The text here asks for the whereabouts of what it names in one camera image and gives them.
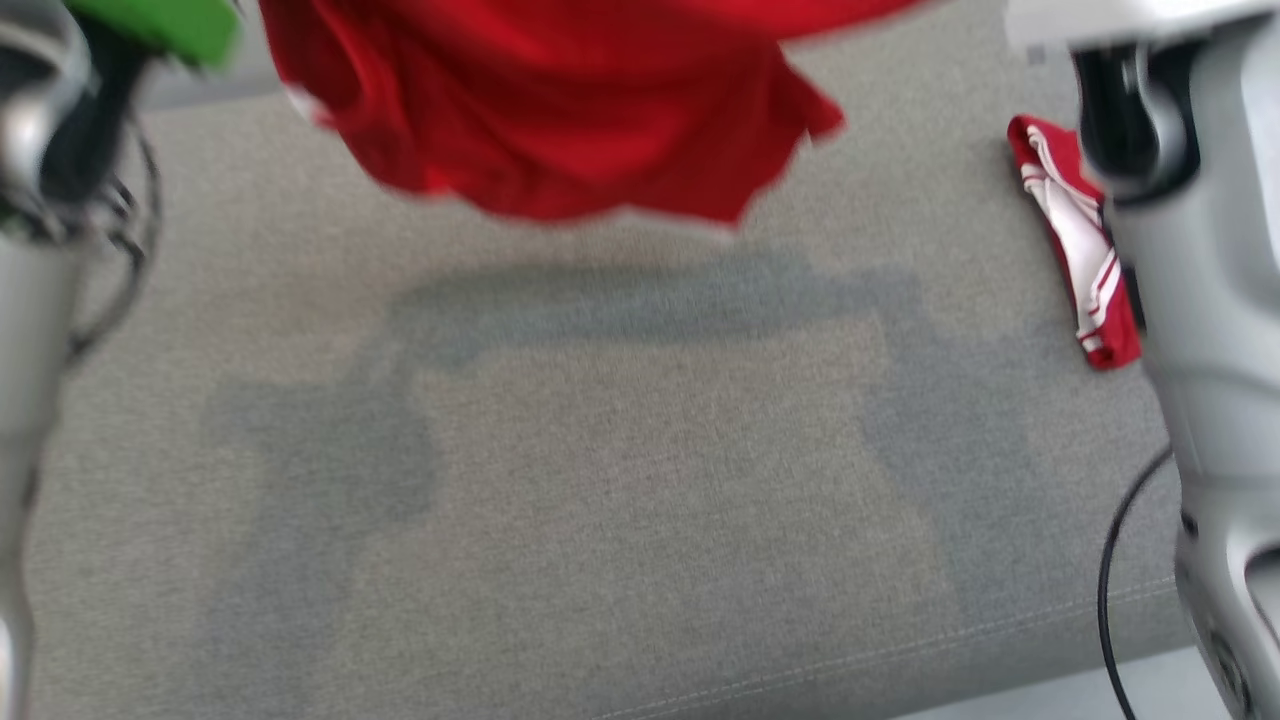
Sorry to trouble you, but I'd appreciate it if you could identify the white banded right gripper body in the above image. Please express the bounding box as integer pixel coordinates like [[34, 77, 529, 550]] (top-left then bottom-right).
[[1003, 0, 1280, 56]]

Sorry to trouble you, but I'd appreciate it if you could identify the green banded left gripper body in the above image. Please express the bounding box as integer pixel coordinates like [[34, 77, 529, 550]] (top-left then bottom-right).
[[62, 0, 243, 71]]

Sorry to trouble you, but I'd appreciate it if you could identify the red shirt with white trim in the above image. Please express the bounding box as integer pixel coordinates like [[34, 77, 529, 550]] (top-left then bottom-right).
[[1006, 114, 1145, 372]]

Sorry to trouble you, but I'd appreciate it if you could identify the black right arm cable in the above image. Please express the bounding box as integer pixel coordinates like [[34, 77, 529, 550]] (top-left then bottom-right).
[[1096, 444, 1177, 720]]

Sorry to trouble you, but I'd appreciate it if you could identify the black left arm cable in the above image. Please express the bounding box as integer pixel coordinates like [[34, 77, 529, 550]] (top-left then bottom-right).
[[68, 118, 167, 367]]

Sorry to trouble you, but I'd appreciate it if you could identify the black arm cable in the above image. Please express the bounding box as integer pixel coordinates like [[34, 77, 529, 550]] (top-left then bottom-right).
[[68, 118, 167, 367], [1096, 444, 1177, 720]]

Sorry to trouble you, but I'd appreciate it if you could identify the red shirt with white stripe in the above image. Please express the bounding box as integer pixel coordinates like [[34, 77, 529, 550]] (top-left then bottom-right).
[[257, 0, 933, 228]]

